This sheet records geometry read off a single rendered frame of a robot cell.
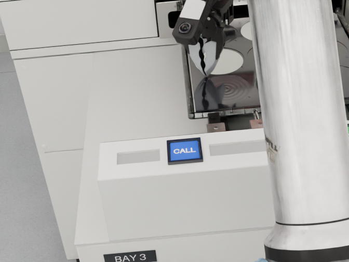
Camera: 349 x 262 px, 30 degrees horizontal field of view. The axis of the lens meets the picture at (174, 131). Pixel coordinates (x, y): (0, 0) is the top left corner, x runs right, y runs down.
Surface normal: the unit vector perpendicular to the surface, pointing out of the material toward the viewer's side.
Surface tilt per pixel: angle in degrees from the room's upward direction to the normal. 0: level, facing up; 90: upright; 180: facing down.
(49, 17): 90
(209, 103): 0
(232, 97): 0
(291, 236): 34
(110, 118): 0
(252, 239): 90
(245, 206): 90
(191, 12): 29
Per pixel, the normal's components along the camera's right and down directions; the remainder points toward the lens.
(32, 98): 0.04, 0.61
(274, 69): -0.66, 0.09
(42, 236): -0.08, -0.79
